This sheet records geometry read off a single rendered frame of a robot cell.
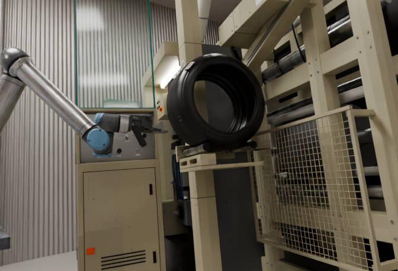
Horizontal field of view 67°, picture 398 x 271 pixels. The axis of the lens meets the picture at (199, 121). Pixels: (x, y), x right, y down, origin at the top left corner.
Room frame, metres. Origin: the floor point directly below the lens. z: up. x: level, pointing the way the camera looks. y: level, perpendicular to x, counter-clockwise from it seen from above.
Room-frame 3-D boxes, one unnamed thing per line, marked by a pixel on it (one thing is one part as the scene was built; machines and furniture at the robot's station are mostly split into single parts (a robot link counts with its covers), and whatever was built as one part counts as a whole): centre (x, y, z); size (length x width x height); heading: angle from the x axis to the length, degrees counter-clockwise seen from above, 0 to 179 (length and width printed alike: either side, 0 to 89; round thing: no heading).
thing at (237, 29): (1.77, -0.42, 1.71); 0.61 x 0.25 x 0.15; 22
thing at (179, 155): (1.94, -0.03, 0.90); 0.40 x 0.03 x 0.10; 112
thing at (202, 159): (1.73, 0.04, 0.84); 0.36 x 0.09 x 0.06; 22
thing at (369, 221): (1.69, -0.49, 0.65); 0.90 x 0.02 x 0.70; 22
